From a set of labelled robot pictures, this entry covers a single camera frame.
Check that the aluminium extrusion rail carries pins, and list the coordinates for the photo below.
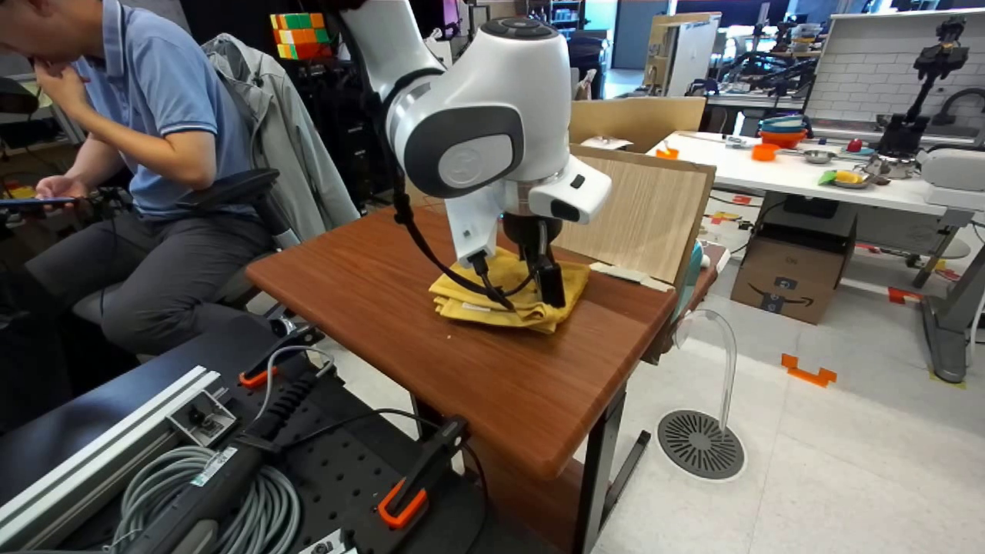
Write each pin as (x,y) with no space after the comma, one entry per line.
(66,495)

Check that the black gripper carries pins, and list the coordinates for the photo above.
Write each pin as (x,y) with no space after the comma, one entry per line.
(533,242)

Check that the grey jacket on chair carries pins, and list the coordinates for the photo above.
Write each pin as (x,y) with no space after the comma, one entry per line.
(302,191)

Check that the black clamp with orange tip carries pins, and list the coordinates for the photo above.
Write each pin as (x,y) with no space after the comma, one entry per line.
(408,500)

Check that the seated person in blue shirt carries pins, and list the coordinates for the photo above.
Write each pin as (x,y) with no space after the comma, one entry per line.
(155,112)

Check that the rubiks cube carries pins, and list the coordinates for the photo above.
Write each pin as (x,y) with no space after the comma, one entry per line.
(302,33)

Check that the white side table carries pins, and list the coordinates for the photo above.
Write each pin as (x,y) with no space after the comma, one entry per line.
(917,213)

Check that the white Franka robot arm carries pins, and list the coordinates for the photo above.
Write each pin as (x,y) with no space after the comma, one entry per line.
(487,137)

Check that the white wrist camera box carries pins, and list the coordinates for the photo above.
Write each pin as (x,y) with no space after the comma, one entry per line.
(574,196)

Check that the yellow towel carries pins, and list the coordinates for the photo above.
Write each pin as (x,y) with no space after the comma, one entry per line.
(524,298)

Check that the orange floor bracket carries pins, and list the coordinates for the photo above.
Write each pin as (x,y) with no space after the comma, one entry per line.
(820,377)

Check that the brown cardboard box on floor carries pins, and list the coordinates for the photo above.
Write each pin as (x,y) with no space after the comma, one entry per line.
(793,264)

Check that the black camera on stand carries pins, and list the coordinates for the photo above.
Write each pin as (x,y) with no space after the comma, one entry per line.
(934,62)

